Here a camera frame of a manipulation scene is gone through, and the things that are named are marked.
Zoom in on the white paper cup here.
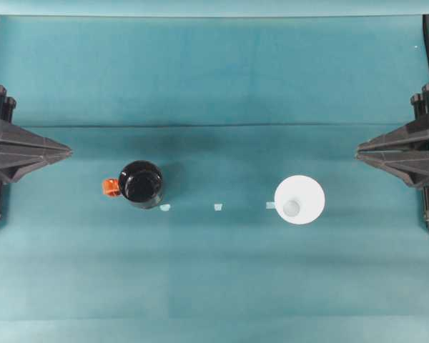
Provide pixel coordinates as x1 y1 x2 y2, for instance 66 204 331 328
273 173 327 227

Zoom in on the blue-green table cloth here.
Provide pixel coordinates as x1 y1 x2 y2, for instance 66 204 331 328
0 14 429 343

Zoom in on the grey-green backdrop sheet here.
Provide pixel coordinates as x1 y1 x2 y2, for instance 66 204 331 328
0 0 429 17

